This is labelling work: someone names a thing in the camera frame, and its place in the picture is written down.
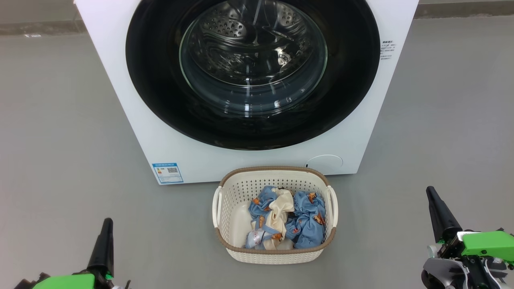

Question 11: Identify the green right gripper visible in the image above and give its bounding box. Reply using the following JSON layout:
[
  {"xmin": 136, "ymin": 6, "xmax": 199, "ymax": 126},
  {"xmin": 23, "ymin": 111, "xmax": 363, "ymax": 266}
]
[{"xmin": 426, "ymin": 186, "xmax": 514, "ymax": 289}]

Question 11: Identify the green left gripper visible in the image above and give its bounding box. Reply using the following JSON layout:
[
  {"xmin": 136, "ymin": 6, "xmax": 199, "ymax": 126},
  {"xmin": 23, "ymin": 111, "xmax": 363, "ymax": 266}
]
[{"xmin": 14, "ymin": 218, "xmax": 131, "ymax": 289}]

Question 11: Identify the blue patterned garment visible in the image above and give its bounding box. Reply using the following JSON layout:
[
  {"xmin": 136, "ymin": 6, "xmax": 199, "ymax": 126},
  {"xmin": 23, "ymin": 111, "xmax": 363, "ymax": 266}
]
[{"xmin": 245, "ymin": 186, "xmax": 326, "ymax": 250}]

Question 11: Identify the cream and orange garment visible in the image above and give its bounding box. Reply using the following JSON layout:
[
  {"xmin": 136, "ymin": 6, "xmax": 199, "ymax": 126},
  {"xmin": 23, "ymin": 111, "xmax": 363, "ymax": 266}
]
[{"xmin": 257, "ymin": 188, "xmax": 295, "ymax": 250}]

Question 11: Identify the dark round glass washer door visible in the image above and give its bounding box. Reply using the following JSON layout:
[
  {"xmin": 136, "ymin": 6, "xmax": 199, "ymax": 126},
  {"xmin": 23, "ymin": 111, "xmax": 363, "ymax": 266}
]
[{"xmin": 126, "ymin": 0, "xmax": 381, "ymax": 151}]

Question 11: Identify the white front-load washing machine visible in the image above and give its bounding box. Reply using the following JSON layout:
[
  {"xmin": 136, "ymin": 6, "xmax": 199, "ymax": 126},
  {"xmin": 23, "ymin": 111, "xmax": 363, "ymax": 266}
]
[{"xmin": 74, "ymin": 0, "xmax": 419, "ymax": 185}]

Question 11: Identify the blue energy label sticker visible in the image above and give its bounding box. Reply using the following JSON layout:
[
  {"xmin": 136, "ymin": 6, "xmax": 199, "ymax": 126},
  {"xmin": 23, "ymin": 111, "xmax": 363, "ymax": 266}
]
[{"xmin": 152, "ymin": 163, "xmax": 184, "ymax": 184}]

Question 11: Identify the round white filter cover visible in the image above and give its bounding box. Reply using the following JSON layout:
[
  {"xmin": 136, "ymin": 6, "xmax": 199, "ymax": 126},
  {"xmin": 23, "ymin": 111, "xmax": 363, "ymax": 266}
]
[{"xmin": 305, "ymin": 155, "xmax": 344, "ymax": 174}]

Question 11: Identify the cream perforated laundry basket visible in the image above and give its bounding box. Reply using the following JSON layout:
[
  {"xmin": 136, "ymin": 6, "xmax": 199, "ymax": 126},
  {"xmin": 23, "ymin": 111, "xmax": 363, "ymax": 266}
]
[{"xmin": 212, "ymin": 166, "xmax": 339, "ymax": 265}]

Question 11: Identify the small black text sticker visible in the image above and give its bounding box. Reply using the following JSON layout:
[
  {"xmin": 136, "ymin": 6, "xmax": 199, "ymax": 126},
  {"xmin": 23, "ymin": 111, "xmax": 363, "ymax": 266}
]
[{"xmin": 380, "ymin": 39, "xmax": 396, "ymax": 61}]

